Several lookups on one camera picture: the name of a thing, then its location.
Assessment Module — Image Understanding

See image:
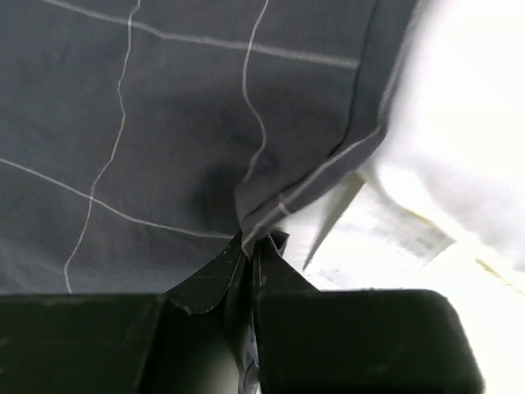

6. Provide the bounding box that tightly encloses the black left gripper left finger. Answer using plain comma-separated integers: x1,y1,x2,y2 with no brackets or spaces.
1,236,249,393

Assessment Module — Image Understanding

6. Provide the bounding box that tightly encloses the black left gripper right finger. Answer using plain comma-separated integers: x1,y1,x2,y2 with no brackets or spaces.
252,232,484,394

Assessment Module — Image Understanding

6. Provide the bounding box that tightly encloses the white pillow with yellow band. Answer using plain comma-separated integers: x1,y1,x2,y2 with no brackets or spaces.
282,0,525,296

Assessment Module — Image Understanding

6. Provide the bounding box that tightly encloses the dark grey checked pillowcase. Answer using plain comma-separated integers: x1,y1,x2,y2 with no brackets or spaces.
1,1,420,295

